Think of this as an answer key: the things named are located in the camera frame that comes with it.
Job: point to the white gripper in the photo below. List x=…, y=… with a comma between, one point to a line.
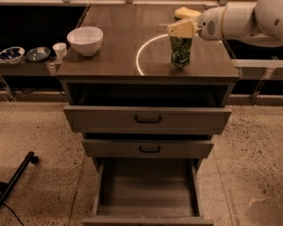
x=209, y=24

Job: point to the green soda can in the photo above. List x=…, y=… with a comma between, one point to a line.
x=181, y=48

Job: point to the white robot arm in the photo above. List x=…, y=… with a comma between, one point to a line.
x=260, y=24

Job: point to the grey drawer cabinet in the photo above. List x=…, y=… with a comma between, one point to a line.
x=137, y=51

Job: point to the grey top drawer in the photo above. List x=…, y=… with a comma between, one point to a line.
x=146, y=109

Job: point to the grey drawer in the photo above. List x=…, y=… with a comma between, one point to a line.
x=147, y=146
x=147, y=192
x=146, y=109

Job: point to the grey middle drawer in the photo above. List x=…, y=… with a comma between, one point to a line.
x=147, y=146

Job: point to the grey bottom drawer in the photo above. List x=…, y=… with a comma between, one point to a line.
x=147, y=192

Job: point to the yellow sponge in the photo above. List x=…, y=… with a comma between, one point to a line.
x=184, y=13

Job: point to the white bowl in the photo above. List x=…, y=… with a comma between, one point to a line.
x=86, y=40

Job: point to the small white cup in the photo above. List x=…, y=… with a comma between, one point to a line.
x=60, y=49

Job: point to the low grey side shelf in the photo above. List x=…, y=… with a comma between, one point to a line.
x=24, y=68

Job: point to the dark blue plate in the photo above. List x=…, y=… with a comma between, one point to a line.
x=38, y=54

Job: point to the blue patterned bowl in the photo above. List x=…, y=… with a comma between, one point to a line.
x=12, y=55

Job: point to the black chair leg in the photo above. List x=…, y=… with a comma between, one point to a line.
x=5, y=188

